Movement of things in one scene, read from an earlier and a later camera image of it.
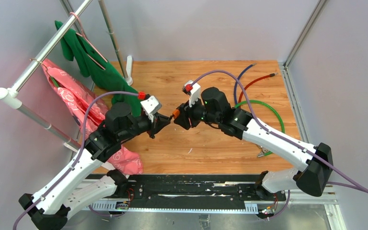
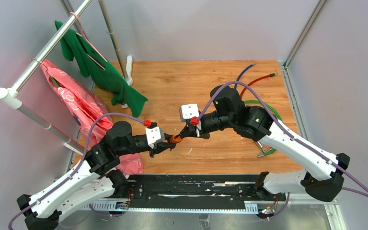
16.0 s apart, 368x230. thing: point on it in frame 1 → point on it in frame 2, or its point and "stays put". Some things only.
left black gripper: (159, 122) → (160, 147)
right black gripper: (182, 120) → (193, 132)
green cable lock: (270, 106) stays put
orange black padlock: (176, 113) → (173, 140)
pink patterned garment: (75, 98) stays put
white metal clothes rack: (10, 97) stays put
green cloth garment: (91, 65) stays put
